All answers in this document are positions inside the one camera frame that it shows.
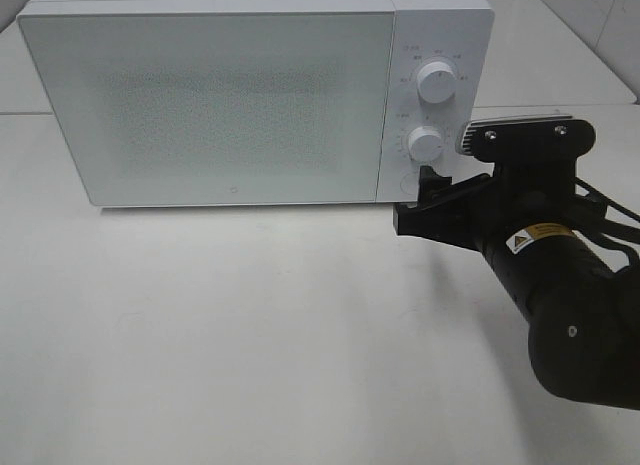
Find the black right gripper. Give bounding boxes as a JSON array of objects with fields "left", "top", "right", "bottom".
[{"left": 393, "top": 114, "right": 596, "bottom": 254}]

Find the white control knob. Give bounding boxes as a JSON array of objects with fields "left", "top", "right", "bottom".
[
  {"left": 416, "top": 58, "right": 457, "bottom": 104},
  {"left": 407, "top": 126, "right": 444, "bottom": 163}
]

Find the round white door button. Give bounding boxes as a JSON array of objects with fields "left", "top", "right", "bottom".
[{"left": 400, "top": 172, "right": 419, "bottom": 200}]

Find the white microwave door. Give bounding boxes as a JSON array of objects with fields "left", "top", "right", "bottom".
[{"left": 19, "top": 12, "right": 394, "bottom": 207}]

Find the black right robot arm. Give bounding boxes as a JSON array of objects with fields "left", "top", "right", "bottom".
[{"left": 394, "top": 115, "right": 639, "bottom": 409}]

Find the white microwave oven body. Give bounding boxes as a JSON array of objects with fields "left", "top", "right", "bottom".
[{"left": 17, "top": 0, "right": 494, "bottom": 207}]

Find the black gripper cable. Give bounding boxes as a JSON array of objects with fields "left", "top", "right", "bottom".
[{"left": 574, "top": 176, "right": 640, "bottom": 262}]

